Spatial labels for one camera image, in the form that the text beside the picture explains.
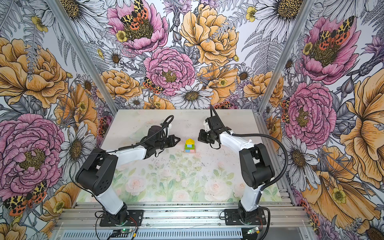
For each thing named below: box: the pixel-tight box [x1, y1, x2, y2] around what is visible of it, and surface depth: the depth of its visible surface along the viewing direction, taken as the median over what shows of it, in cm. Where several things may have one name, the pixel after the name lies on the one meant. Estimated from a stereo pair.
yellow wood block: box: [185, 138, 195, 145], surface depth 93 cm
